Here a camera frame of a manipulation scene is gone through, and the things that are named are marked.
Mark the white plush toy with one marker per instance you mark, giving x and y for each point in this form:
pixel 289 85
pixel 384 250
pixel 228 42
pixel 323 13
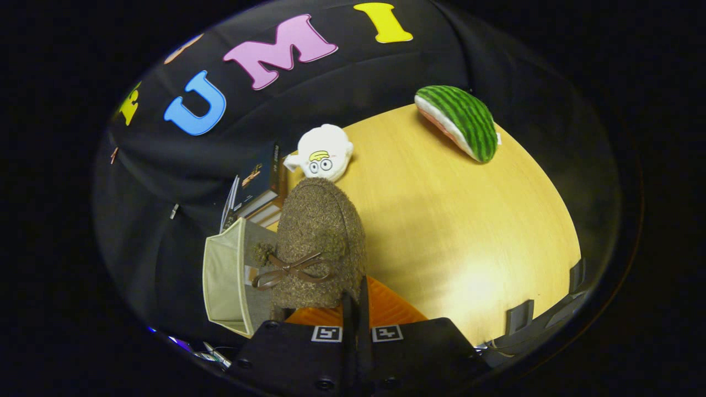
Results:
pixel 325 143

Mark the copper cloth clip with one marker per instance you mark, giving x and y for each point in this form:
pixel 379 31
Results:
pixel 114 155

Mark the white book with portrait cover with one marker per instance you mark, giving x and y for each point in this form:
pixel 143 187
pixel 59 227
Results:
pixel 229 207

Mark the brown fuzzy shoe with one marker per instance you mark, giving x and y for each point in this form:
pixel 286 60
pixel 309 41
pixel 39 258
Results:
pixel 320 220

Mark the watermelon slice plush toy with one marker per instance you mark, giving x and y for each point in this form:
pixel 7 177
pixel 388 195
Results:
pixel 469 118

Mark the grey fabric storage box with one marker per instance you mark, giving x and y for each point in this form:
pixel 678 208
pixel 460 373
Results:
pixel 226 275

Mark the black hardcover book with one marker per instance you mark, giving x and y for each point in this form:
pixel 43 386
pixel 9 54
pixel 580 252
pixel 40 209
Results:
pixel 262 171

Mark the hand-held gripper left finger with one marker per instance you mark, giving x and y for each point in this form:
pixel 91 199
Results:
pixel 298 353

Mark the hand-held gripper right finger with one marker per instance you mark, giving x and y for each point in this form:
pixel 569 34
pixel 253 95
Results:
pixel 419 353

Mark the silver cloth clip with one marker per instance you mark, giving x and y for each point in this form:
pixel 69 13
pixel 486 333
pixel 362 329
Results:
pixel 174 211

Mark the brown book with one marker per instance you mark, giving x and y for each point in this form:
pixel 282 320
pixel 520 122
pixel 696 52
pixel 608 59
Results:
pixel 267 215

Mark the black backdrop cloth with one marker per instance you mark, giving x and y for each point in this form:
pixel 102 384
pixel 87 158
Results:
pixel 386 71

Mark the dark grey plastic frame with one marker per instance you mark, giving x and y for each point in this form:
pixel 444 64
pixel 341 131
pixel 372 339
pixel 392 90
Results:
pixel 518 317

